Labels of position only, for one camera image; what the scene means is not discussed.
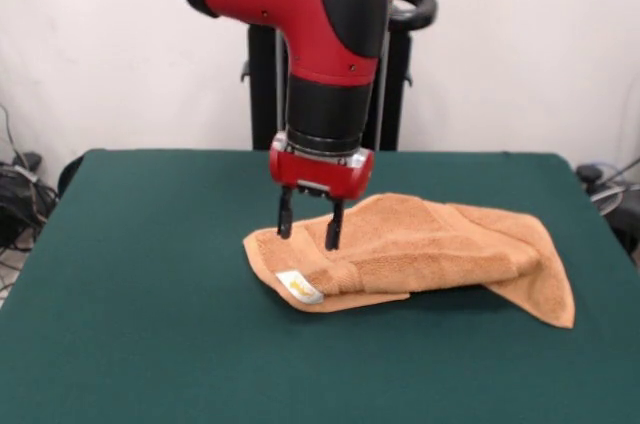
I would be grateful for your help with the dark green table cloth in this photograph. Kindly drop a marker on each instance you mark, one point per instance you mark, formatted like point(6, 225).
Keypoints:
point(150, 294)

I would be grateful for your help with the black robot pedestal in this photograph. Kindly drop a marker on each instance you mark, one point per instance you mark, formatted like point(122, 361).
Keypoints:
point(260, 94)

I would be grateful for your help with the small black device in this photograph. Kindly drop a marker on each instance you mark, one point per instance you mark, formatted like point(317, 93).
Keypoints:
point(27, 160)
point(589, 174)

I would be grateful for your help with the grey round base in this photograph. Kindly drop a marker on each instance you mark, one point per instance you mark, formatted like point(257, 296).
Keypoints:
point(607, 199)

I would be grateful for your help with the orange terry towel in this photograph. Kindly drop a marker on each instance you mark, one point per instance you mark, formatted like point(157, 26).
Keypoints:
point(425, 254)

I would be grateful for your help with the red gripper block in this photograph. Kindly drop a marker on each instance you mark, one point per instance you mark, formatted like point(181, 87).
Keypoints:
point(320, 176)

